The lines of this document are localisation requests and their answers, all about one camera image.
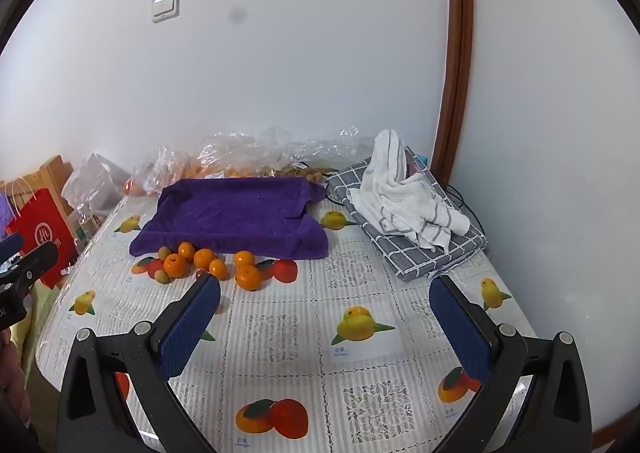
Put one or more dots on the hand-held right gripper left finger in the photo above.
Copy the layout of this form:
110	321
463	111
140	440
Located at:
192	328

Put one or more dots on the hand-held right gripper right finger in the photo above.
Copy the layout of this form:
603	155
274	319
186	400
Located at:
457	328

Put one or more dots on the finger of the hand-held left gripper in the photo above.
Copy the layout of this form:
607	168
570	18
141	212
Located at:
10	244
35	262

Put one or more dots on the small yellow-green fruit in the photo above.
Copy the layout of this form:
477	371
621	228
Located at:
161	276
163	252

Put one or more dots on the small orange mandarin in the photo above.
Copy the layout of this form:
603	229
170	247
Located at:
175	266
218	269
248	278
244	259
203	258
186	250

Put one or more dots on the person's left hand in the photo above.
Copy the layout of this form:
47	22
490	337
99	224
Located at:
11	378

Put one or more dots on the red paper bag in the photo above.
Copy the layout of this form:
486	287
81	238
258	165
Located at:
40	225

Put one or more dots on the grey checked cloth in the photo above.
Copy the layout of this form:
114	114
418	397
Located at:
425	258

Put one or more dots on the wooden chair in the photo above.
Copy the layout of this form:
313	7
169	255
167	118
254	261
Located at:
50	170

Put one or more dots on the white plastic bag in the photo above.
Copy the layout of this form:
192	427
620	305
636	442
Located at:
92	178

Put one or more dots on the fruit print tablecloth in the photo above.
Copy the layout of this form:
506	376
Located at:
300	293

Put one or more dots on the purple towel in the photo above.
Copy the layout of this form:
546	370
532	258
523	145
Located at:
225	213

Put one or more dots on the white striped towel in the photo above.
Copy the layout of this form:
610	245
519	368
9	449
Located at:
400	193

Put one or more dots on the clear plastic bag of oranges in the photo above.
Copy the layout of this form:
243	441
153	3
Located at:
160	173
225	158

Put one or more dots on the pile of brown longans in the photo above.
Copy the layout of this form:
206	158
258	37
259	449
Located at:
312	176

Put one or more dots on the crumpled clear plastic bag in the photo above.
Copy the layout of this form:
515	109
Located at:
320	148

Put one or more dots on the brown wooden door frame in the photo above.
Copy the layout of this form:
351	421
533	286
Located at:
457	58

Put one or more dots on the white light switch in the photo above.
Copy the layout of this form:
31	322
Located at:
164	6

